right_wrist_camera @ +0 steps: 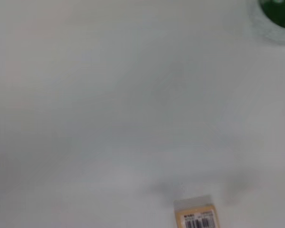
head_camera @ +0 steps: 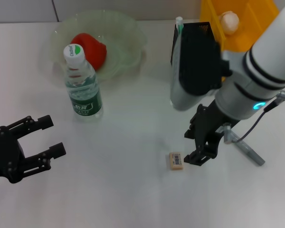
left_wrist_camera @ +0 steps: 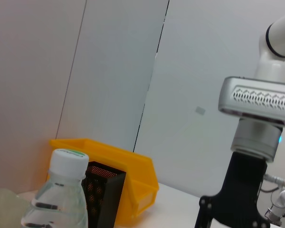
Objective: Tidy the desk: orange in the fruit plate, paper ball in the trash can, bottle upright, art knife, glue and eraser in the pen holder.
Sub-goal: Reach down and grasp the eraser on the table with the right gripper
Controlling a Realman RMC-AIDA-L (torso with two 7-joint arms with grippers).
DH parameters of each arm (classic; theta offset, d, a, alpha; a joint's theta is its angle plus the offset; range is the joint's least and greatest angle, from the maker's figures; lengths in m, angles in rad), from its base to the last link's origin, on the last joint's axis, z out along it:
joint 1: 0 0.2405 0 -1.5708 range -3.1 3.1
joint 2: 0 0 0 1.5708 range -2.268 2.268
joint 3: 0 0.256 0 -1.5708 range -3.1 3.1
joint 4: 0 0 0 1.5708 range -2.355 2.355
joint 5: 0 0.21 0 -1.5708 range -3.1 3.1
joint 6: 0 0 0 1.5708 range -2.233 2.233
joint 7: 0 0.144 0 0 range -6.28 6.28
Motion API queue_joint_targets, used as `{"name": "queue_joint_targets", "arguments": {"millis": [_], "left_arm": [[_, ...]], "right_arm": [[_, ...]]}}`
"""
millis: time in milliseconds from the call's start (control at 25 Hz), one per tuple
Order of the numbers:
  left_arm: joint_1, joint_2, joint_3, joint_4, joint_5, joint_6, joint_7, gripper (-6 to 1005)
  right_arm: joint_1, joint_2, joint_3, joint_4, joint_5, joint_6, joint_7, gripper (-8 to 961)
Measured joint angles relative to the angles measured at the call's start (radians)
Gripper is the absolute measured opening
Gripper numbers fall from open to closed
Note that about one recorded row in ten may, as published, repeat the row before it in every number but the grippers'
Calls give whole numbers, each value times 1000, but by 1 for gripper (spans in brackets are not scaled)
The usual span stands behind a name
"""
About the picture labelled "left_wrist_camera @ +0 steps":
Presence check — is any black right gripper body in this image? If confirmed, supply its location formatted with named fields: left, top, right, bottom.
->
left=194, top=152, right=272, bottom=228

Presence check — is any clear green label water bottle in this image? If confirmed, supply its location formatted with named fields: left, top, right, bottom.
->
left=20, top=148, right=90, bottom=228

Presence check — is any black mesh pen holder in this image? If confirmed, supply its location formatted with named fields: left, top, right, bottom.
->
left=82, top=161, right=127, bottom=228

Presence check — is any yellow plastic bin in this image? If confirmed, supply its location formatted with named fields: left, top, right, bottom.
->
left=46, top=138, right=160, bottom=225

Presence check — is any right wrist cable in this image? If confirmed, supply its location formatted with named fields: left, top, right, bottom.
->
left=260, top=173, right=285, bottom=193

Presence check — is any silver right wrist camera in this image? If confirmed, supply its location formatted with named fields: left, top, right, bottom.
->
left=218, top=76, right=285, bottom=129

